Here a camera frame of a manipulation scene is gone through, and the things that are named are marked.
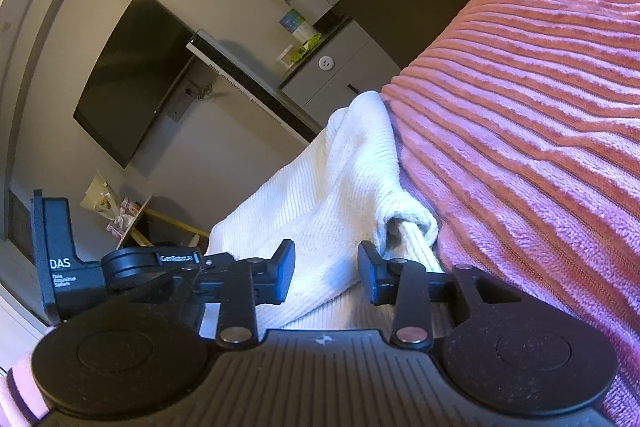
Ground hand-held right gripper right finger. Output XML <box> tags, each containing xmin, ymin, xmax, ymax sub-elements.
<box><xmin>358</xmin><ymin>241</ymin><xmax>523</xmax><ymax>350</ymax></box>

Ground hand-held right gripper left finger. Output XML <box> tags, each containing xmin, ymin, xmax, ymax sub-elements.
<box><xmin>120</xmin><ymin>239</ymin><xmax>296</xmax><ymax>350</ymax></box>

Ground white ribbed knit garment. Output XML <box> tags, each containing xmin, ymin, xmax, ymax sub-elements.
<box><xmin>207</xmin><ymin>91</ymin><xmax>443</xmax><ymax>338</ymax></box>

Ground wrapped flower bouquet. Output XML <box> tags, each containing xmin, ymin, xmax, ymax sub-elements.
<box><xmin>82</xmin><ymin>169</ymin><xmax>151</xmax><ymax>240</ymax></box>

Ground yellow stick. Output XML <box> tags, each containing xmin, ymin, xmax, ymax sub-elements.
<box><xmin>149</xmin><ymin>207</ymin><xmax>211</xmax><ymax>239</ymax></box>

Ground white tower fan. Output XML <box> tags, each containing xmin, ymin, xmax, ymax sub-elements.
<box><xmin>186</xmin><ymin>28</ymin><xmax>323</xmax><ymax>142</ymax></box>

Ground grey drawer cabinet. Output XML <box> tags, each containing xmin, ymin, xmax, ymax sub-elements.
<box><xmin>278</xmin><ymin>0</ymin><xmax>506</xmax><ymax>128</ymax></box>

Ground green packets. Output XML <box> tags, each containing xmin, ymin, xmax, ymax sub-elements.
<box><xmin>287</xmin><ymin>33</ymin><xmax>322</xmax><ymax>64</ymax></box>

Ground pink ribbed blanket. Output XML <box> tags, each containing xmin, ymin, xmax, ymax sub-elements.
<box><xmin>0</xmin><ymin>0</ymin><xmax>640</xmax><ymax>427</ymax></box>

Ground blue and white box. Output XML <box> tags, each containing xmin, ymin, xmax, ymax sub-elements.
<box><xmin>279</xmin><ymin>9</ymin><xmax>312</xmax><ymax>42</ymax></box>

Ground wall socket with cable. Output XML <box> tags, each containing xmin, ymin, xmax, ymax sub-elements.
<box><xmin>169</xmin><ymin>77</ymin><xmax>217</xmax><ymax>122</ymax></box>

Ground black wall television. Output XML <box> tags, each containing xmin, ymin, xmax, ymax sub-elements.
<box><xmin>72</xmin><ymin>0</ymin><xmax>194</xmax><ymax>169</ymax></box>

